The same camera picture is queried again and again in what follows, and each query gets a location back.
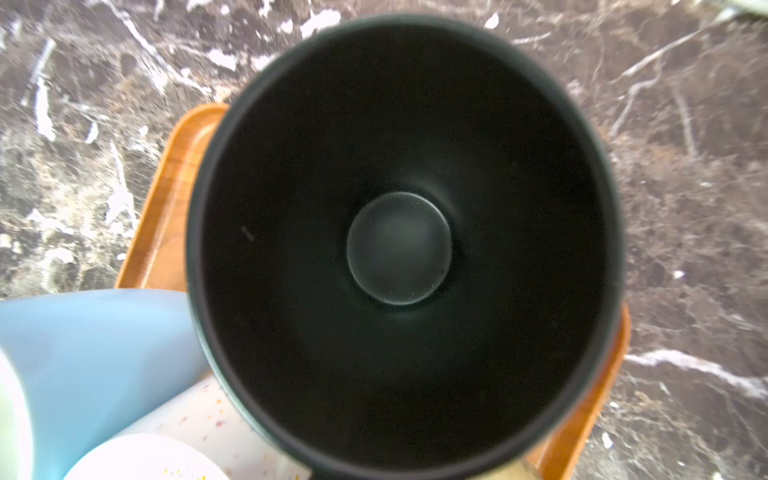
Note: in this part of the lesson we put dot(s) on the black ceramic mug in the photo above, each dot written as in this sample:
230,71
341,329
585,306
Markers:
405,251

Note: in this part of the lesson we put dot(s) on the orange wooden tray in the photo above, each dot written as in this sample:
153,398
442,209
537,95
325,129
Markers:
155,260

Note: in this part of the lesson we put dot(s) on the beige ceramic mug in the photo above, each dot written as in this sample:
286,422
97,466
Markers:
515,470

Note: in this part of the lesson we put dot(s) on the white speckled ceramic mug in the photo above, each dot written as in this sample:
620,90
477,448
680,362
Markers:
197,435

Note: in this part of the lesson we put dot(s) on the light blue ceramic mug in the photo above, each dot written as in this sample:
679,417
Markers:
78,368

